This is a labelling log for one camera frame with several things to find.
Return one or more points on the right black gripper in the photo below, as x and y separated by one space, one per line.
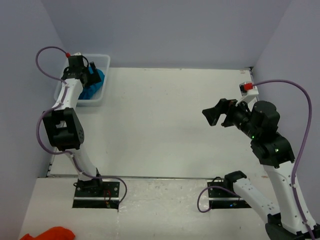
227 113

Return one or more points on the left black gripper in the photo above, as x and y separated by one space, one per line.
87 75

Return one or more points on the blue t shirt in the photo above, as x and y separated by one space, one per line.
89 92

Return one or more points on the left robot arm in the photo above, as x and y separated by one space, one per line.
63 127

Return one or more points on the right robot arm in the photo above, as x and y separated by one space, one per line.
286 219

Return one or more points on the white plastic basket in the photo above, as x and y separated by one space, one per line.
68 91

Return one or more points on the orange t shirt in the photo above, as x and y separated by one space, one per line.
54 233

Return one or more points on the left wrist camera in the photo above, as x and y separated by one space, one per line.
74 54

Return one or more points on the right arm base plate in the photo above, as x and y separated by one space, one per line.
220 199

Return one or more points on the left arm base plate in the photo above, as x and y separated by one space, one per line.
96 194

